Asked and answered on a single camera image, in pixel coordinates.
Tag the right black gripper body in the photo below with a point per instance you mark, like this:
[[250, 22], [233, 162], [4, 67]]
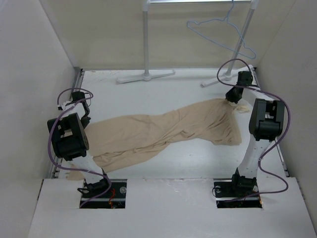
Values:
[[232, 96]]

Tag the beige trousers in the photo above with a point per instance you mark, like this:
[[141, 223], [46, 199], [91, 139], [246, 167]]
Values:
[[125, 141]]

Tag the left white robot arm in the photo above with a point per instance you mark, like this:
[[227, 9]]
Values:
[[69, 141]]

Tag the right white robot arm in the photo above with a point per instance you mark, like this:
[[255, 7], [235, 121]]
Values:
[[265, 125]]

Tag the white clothes rack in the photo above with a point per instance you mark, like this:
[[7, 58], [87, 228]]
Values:
[[148, 74]]

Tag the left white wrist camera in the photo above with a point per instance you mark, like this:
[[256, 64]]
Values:
[[64, 106]]

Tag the blue wire hanger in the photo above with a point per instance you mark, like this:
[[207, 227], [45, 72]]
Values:
[[222, 32]]

